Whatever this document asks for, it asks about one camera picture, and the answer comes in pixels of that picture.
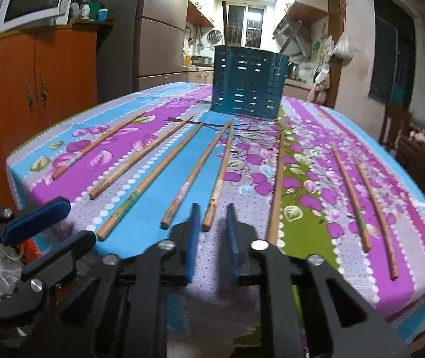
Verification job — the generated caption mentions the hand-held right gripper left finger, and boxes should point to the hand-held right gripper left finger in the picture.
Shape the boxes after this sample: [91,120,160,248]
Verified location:
[49,203,202,358]

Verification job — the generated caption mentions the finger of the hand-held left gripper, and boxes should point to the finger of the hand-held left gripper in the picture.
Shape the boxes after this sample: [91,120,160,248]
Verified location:
[0,231,97,320]
[0,193,72,246]

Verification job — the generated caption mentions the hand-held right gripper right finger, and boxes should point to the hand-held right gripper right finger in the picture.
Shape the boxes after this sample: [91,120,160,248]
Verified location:
[227,203,410,358]

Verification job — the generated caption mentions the pink printed wooden chopstick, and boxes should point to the pink printed wooden chopstick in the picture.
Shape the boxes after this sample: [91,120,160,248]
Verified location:
[160,119,233,230]

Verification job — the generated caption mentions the green printed wooden chopstick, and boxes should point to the green printed wooden chopstick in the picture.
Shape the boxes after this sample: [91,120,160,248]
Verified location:
[96,121,205,241]

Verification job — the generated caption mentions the teal perforated utensil holder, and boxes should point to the teal perforated utensil holder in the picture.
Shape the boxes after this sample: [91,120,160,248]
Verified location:
[211,45,291,122]

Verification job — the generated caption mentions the red plastic bag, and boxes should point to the red plastic bag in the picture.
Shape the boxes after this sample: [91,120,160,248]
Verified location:
[19,240,44,260]

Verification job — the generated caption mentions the floral printed tablecloth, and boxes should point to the floral printed tablecloth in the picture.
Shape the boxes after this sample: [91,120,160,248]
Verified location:
[6,82,425,345]

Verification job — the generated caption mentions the white plastic bag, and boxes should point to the white plastic bag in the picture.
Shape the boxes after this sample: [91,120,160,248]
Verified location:
[0,246,23,299]

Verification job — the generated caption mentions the orange wooden cabinet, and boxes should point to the orange wooden cabinet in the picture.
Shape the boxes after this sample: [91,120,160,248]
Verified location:
[0,20,114,209]

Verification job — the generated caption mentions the kitchen counter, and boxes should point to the kitchen counter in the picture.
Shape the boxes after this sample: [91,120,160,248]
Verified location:
[183,65,215,86]

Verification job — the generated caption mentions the hanging pink bag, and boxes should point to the hanging pink bag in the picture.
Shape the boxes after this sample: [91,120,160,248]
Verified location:
[305,82,328,105]

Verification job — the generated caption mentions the hanging white bag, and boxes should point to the hanging white bag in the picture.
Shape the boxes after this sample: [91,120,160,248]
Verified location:
[313,63,330,84]

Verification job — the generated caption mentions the metal range hood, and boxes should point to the metal range hood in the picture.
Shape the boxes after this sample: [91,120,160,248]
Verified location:
[272,17,312,59]

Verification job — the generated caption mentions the silver refrigerator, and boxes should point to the silver refrigerator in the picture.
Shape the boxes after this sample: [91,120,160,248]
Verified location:
[86,0,191,101]

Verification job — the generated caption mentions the wooden chair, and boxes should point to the wooden chair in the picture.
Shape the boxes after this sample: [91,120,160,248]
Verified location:
[378,104,412,150]

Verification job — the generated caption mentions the chopsticks in holder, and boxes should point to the chopsticks in holder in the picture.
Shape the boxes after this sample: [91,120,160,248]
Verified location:
[227,4,264,47]

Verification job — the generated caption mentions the hanging clear plastic bag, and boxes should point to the hanging clear plastic bag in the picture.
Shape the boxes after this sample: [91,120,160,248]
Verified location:
[334,32,353,60]

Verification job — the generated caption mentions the dark room window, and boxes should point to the dark room window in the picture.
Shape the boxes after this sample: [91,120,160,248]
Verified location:
[368,0,416,107]

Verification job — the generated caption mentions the small wall cabinet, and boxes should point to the small wall cabinet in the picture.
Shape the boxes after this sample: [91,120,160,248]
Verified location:
[187,2,215,27]

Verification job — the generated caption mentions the wooden door post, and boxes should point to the wooden door post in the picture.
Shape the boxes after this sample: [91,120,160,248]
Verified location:
[328,0,347,109]

